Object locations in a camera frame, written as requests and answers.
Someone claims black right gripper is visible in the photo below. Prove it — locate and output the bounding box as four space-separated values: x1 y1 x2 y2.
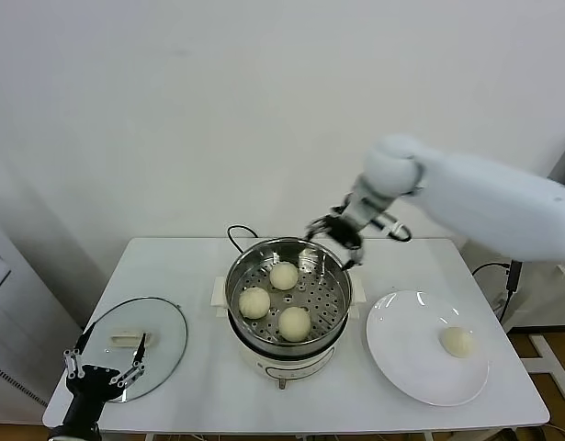
304 214 367 272

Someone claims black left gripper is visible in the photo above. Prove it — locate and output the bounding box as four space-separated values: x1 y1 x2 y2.
62 322 148 427

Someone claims white steamed baozi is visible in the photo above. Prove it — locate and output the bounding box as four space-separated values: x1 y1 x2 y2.
439 326 476 358
238 287 271 321
277 306 312 343
268 261 299 291

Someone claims round glass pot lid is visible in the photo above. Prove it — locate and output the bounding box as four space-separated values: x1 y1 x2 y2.
79 297 188 405

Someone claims perforated steel steamer basket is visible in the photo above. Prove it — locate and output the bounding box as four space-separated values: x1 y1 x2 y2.
223 237 352 353

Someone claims white cabinet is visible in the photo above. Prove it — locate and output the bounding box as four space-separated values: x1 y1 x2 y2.
0 215 84 413

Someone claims white round plate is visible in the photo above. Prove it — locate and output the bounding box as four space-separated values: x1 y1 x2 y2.
365 288 490 406

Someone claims cream electric cooking pot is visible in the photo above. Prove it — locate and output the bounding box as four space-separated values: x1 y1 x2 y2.
209 273 365 391

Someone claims white side desk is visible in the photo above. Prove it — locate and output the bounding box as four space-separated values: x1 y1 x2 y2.
458 236 565 401

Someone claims black pot power cord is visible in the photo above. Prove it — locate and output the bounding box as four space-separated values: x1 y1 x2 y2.
225 225 258 254

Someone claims black laptop charger cable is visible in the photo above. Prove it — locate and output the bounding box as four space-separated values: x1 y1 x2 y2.
469 259 523 325

